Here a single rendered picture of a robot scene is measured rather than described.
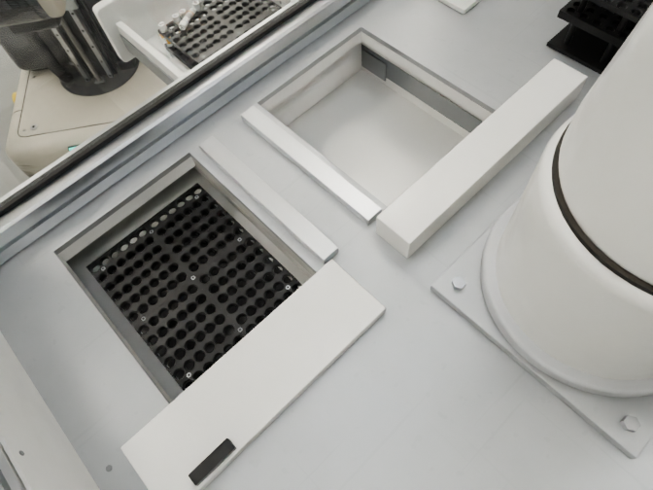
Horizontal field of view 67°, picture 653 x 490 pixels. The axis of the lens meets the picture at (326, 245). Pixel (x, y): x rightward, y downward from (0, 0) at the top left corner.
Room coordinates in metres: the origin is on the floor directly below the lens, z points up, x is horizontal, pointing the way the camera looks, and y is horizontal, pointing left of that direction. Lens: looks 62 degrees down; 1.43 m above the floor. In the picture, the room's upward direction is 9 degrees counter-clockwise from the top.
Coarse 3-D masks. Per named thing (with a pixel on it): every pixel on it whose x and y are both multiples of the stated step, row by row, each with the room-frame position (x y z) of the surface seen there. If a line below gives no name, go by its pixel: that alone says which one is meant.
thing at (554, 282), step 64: (640, 64) 0.17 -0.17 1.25; (576, 128) 0.19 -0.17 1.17; (640, 128) 0.15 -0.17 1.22; (576, 192) 0.16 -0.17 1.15; (640, 192) 0.13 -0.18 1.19; (512, 256) 0.17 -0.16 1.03; (576, 256) 0.13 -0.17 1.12; (640, 256) 0.11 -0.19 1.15; (512, 320) 0.13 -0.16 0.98; (576, 320) 0.10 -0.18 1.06; (640, 320) 0.08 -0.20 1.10; (576, 384) 0.07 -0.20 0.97; (640, 384) 0.06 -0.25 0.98; (640, 448) 0.01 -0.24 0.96
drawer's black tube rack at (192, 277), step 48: (144, 240) 0.33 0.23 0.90; (192, 240) 0.32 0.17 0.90; (240, 240) 0.31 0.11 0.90; (144, 288) 0.27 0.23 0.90; (192, 288) 0.27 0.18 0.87; (240, 288) 0.25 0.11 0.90; (288, 288) 0.24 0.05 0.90; (144, 336) 0.21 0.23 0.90; (192, 336) 0.20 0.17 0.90; (240, 336) 0.19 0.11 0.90
